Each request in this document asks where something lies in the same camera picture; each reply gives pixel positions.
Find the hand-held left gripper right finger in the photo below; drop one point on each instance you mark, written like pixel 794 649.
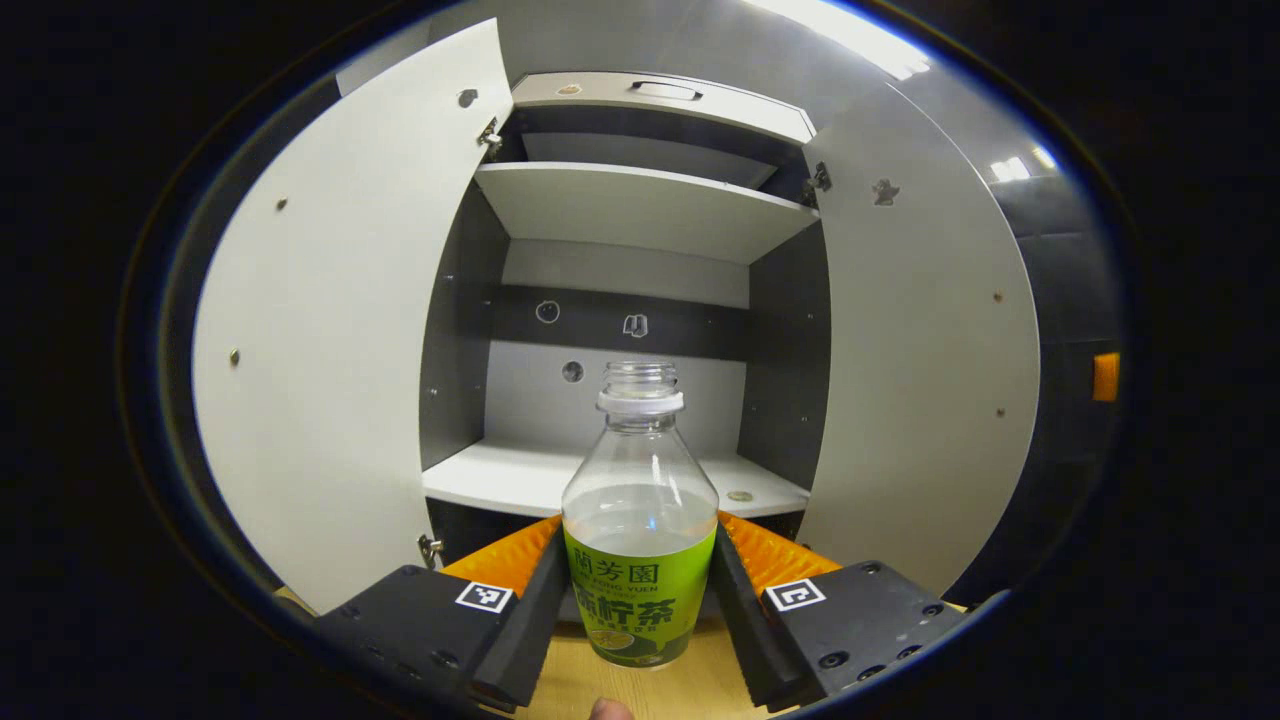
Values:
pixel 745 630

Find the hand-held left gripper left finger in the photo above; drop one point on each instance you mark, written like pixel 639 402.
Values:
pixel 530 640

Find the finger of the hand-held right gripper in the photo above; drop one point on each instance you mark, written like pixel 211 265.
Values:
pixel 1105 377

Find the clear bottle with green label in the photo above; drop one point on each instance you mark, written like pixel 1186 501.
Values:
pixel 640 600

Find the white cabinet door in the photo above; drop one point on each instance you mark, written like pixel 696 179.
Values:
pixel 920 380
pixel 330 350

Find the white and grey cabinet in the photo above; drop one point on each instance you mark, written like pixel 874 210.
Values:
pixel 640 210

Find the short ceiling light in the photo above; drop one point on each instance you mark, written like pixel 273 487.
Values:
pixel 1012 168

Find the long ceiling light strip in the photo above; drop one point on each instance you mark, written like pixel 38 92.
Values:
pixel 850 30

